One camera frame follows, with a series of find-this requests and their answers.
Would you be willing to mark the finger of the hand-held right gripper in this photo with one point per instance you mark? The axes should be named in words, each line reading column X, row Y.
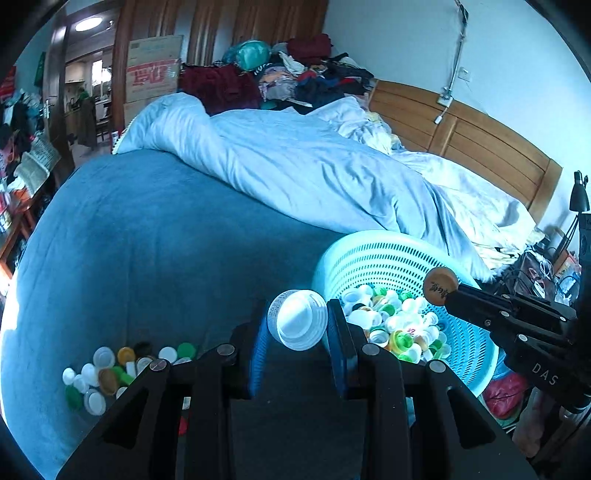
column 508, row 303
column 517, row 325

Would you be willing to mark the dark brown door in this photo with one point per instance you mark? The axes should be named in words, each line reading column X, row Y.
column 57, row 92

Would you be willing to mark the pile of clothes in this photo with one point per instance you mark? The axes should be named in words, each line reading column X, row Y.
column 323, row 78

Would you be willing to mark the brown bottle cap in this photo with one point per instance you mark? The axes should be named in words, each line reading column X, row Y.
column 438, row 286

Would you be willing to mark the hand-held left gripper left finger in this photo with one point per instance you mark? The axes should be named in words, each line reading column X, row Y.
column 258, row 350

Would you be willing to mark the white crumpled quilt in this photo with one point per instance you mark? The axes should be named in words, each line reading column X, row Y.
column 461, row 194

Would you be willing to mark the red plastic bag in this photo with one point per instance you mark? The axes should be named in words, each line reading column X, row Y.
column 505, row 394

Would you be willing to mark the teal plastic bag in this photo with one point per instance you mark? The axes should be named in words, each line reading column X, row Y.
column 249, row 55

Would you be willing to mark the round ceiling lamp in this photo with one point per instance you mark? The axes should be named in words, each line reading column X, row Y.
column 88, row 24

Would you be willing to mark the pile of mixed bottle caps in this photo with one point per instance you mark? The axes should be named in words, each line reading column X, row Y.
column 106, row 374
column 401, row 323

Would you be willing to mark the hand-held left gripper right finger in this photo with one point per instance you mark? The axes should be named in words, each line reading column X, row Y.
column 339, row 350

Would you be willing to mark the wooden headboard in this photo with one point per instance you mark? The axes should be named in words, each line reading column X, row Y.
column 485, row 138

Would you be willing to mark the dark red cloth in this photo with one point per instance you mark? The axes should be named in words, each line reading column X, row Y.
column 217, row 87

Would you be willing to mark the turquoise perforated plastic basket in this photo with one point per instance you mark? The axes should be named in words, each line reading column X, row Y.
column 369, row 258

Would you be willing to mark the wooden wardrobe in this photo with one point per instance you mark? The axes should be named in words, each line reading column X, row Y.
column 207, row 27

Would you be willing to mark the light blue duvet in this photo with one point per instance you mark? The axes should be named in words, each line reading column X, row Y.
column 300, row 161

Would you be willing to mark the large white bottle cap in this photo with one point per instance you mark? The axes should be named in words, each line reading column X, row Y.
column 298, row 323

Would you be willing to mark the black desk lamp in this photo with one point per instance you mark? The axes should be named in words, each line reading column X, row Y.
column 579, row 194

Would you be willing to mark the cardboard box red print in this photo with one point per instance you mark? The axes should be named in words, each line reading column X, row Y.
column 152, row 69

